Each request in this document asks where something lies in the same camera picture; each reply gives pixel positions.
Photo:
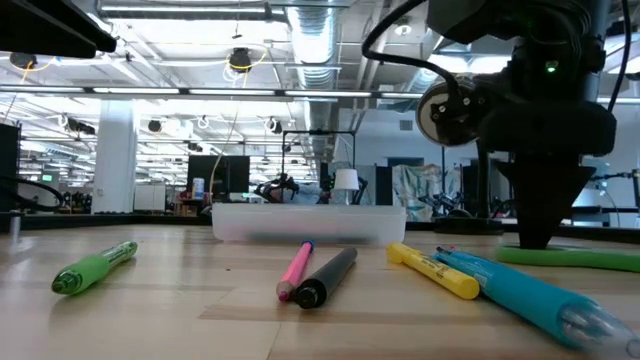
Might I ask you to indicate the black marker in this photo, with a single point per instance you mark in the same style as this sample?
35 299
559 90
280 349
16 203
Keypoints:
325 279

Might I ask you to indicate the black background robot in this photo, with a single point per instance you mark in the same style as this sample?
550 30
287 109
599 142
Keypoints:
445 205

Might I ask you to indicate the yellow highlighter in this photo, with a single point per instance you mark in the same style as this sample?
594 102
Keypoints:
440 274

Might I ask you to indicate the black monitor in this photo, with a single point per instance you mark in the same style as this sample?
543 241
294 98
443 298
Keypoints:
220 175

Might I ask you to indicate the white and blue canister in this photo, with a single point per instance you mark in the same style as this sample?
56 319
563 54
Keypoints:
198 189

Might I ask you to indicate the white cabinet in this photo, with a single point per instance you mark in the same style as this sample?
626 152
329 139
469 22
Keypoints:
150 197

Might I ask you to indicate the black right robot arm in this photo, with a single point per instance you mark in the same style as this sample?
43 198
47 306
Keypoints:
550 20

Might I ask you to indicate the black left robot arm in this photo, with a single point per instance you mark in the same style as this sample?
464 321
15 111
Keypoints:
50 25

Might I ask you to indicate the clear plastic supply box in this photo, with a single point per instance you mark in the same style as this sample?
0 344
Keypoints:
310 225

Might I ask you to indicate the silver air duct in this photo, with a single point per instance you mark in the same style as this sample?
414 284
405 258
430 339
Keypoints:
312 40

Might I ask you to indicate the green pen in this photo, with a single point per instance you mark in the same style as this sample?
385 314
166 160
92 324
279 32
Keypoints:
85 272

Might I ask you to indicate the pink pencil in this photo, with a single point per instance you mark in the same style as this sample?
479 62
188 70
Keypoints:
295 272

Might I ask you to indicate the white table lamp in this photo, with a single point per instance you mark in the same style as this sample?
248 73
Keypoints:
346 180

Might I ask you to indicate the black desk lamp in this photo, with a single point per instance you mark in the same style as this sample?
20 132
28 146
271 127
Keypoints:
424 117

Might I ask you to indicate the silver post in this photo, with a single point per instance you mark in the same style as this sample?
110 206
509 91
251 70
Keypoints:
15 227

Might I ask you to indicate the blue pen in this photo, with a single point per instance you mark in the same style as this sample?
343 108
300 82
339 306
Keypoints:
525 295

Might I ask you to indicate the tall black cabinet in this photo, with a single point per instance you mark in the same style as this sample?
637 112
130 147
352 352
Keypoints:
9 165

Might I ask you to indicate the pale plastic sheet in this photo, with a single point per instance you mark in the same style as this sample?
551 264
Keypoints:
415 187

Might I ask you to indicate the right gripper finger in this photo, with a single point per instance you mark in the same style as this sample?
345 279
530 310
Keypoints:
527 200
557 195

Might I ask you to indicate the black ceiling-hung device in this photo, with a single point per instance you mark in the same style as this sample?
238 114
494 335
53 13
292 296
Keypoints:
240 59

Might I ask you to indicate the black aluminium table frame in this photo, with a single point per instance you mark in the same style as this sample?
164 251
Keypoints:
100 220

